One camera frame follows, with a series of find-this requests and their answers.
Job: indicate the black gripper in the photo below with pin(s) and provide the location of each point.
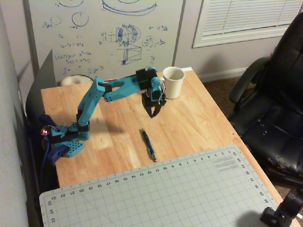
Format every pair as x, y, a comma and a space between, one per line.
149, 104

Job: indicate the blue and black pen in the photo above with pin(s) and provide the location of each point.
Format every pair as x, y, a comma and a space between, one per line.
148, 144

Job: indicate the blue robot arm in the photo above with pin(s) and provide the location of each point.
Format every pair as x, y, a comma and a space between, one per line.
87, 106

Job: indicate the cream ceramic mug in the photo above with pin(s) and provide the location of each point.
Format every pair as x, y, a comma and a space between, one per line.
174, 88

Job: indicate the whiteboard with blue drawings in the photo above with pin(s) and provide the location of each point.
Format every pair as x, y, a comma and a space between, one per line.
94, 59

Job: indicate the grey gridded cutting mat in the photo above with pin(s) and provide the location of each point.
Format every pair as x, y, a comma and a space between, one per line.
154, 194

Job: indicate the white round roll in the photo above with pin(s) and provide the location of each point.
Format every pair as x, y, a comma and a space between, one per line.
71, 81

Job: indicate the dark blue table clamp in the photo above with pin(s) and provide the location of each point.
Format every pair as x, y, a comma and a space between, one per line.
55, 154

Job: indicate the dark grey flat panel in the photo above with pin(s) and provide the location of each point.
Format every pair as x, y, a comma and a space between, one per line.
45, 78

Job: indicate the black leather office chair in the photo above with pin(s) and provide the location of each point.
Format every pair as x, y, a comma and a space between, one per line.
272, 123

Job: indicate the white window blinds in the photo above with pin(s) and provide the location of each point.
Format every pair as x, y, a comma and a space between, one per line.
248, 16

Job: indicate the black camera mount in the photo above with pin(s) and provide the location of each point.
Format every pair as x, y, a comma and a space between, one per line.
288, 205

